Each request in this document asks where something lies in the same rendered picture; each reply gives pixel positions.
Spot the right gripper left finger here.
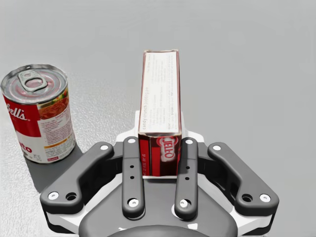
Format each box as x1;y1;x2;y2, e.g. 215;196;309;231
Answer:
39;111;146;221

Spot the red and white carton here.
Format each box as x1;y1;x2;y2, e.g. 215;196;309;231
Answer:
137;48;184;179

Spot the red and white can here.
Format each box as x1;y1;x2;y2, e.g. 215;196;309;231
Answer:
0;63;77;164

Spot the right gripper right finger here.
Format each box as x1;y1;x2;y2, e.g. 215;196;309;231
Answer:
174;111;280;221

